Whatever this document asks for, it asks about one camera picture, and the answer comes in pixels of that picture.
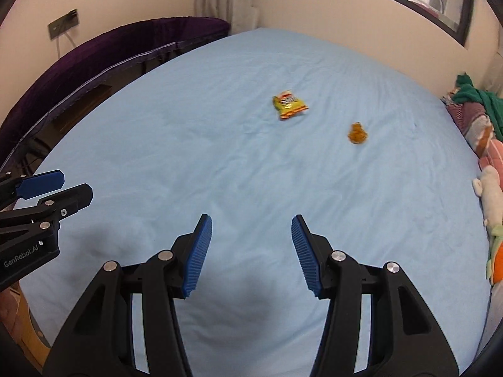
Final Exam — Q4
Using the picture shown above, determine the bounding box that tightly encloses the striped patterned blanket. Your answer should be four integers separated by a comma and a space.
440, 94, 503, 173

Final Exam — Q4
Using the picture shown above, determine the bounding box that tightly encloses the green cloth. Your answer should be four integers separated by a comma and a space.
455, 73, 503, 145

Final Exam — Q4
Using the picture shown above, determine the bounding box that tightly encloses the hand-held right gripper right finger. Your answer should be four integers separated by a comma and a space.
291, 215, 460, 377

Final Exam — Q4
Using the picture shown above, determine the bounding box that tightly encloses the purple velvet headboard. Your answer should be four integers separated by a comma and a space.
0, 16, 231, 154

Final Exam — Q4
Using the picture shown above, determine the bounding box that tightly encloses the green and orange plush toy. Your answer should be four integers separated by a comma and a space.
485, 224, 503, 284

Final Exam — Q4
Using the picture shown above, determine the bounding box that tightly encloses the small orange wrapper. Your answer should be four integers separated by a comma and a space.
347, 123, 369, 146

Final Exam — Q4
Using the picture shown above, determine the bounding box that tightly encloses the dark wall socket plate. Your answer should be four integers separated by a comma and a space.
48, 8, 80, 41

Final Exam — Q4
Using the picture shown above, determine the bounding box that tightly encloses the light blue bed sheet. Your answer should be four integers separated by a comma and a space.
12, 27, 496, 377

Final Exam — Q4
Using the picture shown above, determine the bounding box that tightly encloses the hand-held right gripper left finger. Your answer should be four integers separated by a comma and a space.
42, 214, 213, 377

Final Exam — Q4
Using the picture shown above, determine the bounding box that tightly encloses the grey wall cable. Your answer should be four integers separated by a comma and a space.
56, 33, 78, 60

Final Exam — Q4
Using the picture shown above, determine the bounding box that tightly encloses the white plush toy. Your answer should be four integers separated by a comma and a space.
472, 165, 503, 237

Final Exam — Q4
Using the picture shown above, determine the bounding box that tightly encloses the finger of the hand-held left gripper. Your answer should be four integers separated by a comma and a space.
0, 183, 94, 250
0, 170, 65, 210

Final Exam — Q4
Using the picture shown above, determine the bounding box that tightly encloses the yellow snack packet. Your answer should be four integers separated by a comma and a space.
273, 90, 309, 122

